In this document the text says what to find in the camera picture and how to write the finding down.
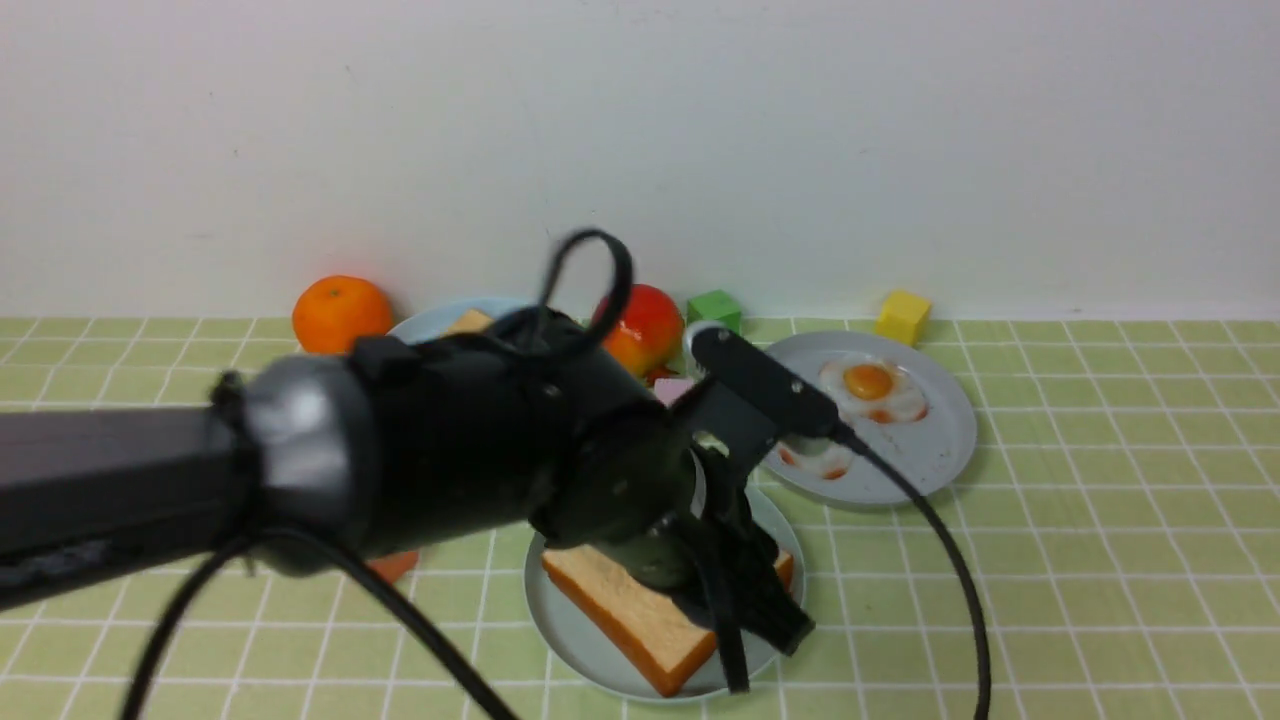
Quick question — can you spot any yellow cube block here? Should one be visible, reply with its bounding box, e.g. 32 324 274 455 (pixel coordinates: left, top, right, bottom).
874 290 933 347

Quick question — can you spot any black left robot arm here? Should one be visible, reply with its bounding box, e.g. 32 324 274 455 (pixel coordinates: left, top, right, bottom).
3 325 837 693

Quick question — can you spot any grey egg plate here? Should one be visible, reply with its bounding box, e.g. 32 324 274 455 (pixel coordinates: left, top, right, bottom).
765 331 977 509

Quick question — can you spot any black camera cable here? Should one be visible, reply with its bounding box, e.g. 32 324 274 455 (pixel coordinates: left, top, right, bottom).
120 228 993 720

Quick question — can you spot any fried egg on plate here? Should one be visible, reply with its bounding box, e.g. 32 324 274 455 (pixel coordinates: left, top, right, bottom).
818 359 931 425
774 438 856 480

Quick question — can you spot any orange fruit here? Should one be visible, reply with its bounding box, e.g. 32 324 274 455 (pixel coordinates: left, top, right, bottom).
291 275 396 354

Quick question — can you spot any green cube block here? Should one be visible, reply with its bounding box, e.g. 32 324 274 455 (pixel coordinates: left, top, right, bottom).
685 290 742 333

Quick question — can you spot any light pink small block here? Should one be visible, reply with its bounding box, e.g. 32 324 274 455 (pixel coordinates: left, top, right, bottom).
652 377 698 407

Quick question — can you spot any toast slice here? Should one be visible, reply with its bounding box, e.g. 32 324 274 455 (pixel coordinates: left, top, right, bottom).
442 307 494 336
541 543 796 698

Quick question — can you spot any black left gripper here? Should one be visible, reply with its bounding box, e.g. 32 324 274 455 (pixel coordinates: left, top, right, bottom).
600 445 817 694

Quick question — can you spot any green checkered tablecloth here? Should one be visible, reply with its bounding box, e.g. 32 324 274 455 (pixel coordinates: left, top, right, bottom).
0 316 1280 720

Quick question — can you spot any light blue bread plate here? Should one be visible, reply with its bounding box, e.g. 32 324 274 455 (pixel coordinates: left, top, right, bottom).
388 296 532 345

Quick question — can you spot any light blue sandwich plate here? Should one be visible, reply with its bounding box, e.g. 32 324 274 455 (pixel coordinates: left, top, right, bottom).
524 486 806 705

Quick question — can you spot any red apple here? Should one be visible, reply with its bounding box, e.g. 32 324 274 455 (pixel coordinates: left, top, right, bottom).
602 284 685 384

